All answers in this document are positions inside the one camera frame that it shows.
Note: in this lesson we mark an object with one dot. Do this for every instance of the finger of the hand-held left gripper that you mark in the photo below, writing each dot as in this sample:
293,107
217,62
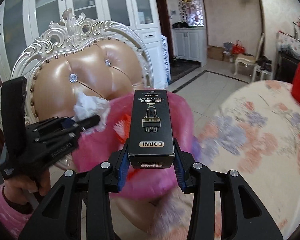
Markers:
50,125
90,123

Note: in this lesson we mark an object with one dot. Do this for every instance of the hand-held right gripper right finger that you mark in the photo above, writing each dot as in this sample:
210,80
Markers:
179,172

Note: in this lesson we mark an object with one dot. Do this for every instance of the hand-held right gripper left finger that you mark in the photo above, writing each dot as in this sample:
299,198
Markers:
121,172

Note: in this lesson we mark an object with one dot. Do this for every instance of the white tissue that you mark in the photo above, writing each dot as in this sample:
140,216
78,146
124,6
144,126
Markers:
90,106

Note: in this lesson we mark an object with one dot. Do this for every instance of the pink plastic bag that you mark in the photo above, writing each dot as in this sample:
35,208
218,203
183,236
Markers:
95,160

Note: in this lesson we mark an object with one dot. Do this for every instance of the orange foam fruit net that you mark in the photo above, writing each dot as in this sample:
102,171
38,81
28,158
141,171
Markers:
122,127

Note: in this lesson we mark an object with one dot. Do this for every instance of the black printed carton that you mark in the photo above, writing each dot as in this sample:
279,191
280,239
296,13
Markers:
152,120

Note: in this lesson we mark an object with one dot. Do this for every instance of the person's left forearm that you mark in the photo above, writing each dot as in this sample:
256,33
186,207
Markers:
5,217

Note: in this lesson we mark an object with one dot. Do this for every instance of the person's left hand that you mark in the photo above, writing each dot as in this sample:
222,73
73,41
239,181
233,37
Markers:
17,187

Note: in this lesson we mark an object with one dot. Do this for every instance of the ornate tufted leather chair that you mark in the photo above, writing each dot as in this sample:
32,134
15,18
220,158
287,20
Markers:
90,67

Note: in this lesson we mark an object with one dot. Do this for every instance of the floral tablecloth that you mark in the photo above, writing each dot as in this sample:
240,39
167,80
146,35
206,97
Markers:
252,135

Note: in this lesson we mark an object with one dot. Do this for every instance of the white patterned carton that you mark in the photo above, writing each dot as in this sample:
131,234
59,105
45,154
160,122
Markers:
165,60

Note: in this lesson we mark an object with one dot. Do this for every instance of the dark wooden door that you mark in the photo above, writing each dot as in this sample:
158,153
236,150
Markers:
162,25

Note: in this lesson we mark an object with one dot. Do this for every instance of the tall white glass cabinet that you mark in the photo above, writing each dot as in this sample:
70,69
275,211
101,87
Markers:
90,0

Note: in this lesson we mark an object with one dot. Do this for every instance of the brown cardboard box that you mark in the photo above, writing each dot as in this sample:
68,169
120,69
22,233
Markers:
215,53

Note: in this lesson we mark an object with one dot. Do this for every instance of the low white cabinet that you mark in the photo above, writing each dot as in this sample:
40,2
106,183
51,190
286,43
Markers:
190,46

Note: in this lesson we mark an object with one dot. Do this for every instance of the cream wooden side chair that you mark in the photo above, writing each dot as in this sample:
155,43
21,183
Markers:
250,60

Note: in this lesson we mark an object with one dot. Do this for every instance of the grey blue bag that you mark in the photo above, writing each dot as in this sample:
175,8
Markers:
227,48

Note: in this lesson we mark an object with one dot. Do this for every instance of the red gift bag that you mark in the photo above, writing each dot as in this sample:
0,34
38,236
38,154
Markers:
238,48

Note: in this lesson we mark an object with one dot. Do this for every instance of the dark clothes pile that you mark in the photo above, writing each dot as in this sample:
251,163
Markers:
263,63

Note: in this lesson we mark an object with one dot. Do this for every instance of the black piano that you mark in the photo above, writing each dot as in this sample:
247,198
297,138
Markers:
286,66

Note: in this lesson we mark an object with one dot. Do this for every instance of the white lattice screen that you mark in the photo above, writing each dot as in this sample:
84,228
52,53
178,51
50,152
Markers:
190,7

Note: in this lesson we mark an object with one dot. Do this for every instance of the white lace piano cover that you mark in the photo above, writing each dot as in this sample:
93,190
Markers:
290,42

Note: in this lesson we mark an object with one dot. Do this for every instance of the slim glass bottle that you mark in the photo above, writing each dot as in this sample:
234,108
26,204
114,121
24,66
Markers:
295,30

